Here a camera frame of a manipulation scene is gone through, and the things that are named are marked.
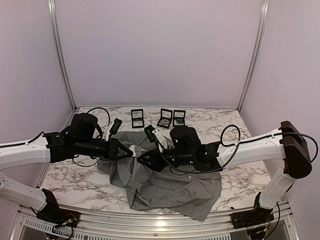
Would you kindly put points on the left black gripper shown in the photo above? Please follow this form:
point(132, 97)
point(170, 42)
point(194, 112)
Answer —
point(114, 144)

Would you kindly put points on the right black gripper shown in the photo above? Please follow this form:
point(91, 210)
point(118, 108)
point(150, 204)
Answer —
point(155, 163)

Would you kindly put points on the dark patterned round brooch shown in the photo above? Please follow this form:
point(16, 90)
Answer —
point(135, 150)

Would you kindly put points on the grey button shirt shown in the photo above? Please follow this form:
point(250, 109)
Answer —
point(190, 195)

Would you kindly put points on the pink round brooch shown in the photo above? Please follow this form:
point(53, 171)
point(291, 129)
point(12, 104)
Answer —
point(164, 122)

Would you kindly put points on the blue round brooch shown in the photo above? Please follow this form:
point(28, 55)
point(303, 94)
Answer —
point(179, 121)

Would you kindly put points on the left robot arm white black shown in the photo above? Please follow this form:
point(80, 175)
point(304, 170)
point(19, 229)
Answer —
point(83, 137)

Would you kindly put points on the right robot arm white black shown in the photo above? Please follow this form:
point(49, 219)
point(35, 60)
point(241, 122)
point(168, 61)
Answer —
point(285, 143)

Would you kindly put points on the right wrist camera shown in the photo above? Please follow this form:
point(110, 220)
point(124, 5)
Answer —
point(155, 136)

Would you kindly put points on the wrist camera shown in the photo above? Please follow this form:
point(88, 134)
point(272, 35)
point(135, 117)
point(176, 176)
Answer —
point(155, 136)
point(112, 129)

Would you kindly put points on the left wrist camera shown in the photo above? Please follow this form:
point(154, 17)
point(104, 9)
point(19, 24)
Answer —
point(112, 129)

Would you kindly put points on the left black display frame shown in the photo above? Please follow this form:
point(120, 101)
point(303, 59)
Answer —
point(137, 118)

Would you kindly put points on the black display frame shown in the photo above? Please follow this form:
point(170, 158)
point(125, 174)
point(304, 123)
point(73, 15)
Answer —
point(178, 114)
point(137, 118)
point(165, 114)

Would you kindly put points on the middle black display frame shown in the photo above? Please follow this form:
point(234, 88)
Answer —
point(165, 114)

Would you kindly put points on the right black display frame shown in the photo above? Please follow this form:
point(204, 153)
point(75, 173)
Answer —
point(178, 114)

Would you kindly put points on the front aluminium rail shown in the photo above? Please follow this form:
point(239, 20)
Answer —
point(106, 225)

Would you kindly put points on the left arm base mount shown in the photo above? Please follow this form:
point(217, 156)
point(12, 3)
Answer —
point(53, 213)

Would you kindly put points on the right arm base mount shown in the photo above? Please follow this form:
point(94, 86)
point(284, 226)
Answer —
point(257, 215)

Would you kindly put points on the left aluminium frame post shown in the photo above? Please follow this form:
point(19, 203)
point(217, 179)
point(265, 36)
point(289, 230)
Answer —
point(60, 55)

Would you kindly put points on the aluminium frame post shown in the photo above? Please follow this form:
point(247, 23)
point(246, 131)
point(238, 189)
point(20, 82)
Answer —
point(261, 29)
point(60, 55)

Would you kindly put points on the right aluminium frame post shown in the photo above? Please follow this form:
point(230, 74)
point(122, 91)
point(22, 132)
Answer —
point(261, 29)

